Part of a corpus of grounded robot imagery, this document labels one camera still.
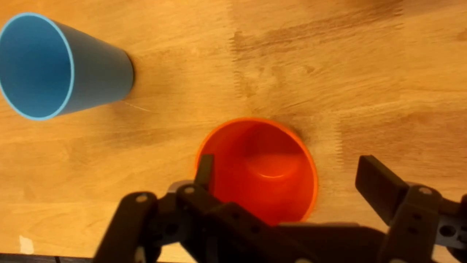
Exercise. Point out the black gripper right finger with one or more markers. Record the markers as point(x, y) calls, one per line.
point(418, 220)

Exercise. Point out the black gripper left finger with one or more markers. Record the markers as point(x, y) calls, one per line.
point(194, 224)

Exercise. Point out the orange plastic cup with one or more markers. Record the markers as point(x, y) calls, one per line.
point(263, 166)

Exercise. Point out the blue plastic cup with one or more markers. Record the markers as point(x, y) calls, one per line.
point(97, 78)

